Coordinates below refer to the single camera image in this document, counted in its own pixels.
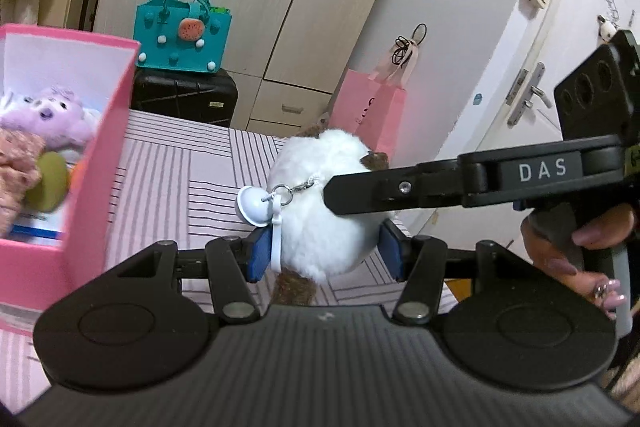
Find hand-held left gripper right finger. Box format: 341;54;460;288
378;221;543;325

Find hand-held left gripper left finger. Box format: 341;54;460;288
100;227;275;325

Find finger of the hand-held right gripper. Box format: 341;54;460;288
322;135;626;218

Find white keychain pendant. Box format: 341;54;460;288
236;177;323;273

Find white and brown plush toy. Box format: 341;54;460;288
267;117;396;308

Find pink cardboard box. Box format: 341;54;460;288
0;24;142;338

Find orange egg-shaped sponge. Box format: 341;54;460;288
69;157;91;190

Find blue wipes packet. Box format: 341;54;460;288
10;209;66;242

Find green egg-shaped sponge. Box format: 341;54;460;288
25;152;71;214

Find purple plush toy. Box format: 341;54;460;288
0;87;98;152

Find pink floral cloth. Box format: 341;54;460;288
0;129;43;238

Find person's right hand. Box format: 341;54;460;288
520;206;637;320

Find small hanging ornament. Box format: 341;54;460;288
597;14;620;44

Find pink shopping bag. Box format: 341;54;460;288
327;34;418;158

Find pink striped tablecloth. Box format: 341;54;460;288
0;109;461;413

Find black suitcase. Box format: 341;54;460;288
131;68;240;128

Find grey three-door wardrobe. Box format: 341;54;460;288
95;0;421;138

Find teal tote bag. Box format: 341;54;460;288
134;0;232;72

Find silver door handle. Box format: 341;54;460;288
506;63;553;128

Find black cord on hook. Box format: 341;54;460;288
392;23;428;68

